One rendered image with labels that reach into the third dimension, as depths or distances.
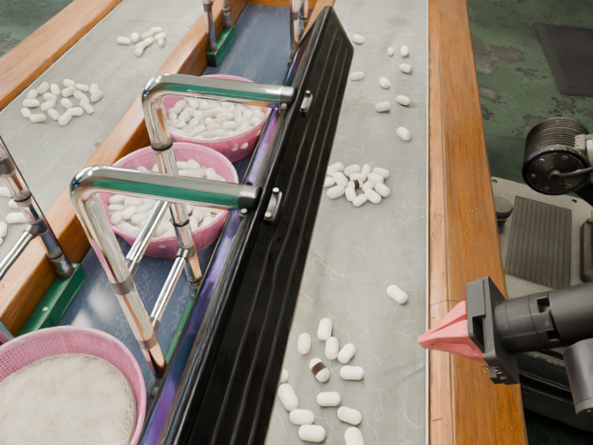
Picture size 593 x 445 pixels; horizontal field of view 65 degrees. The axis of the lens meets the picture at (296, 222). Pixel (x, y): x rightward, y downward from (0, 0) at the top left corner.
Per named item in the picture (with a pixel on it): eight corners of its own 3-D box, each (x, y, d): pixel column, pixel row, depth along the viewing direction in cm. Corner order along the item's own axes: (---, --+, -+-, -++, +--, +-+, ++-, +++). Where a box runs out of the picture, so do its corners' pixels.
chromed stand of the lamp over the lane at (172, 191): (304, 313, 80) (315, 77, 48) (280, 432, 67) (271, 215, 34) (198, 295, 83) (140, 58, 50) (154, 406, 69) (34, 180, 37)
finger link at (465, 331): (405, 347, 53) (486, 332, 48) (407, 295, 58) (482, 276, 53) (432, 373, 57) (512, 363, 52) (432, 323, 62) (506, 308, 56)
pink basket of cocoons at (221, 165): (236, 170, 106) (231, 136, 99) (248, 262, 88) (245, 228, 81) (113, 184, 102) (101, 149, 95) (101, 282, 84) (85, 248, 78)
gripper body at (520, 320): (476, 358, 47) (556, 347, 43) (471, 277, 54) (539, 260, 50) (502, 388, 50) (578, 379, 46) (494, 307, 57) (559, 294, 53)
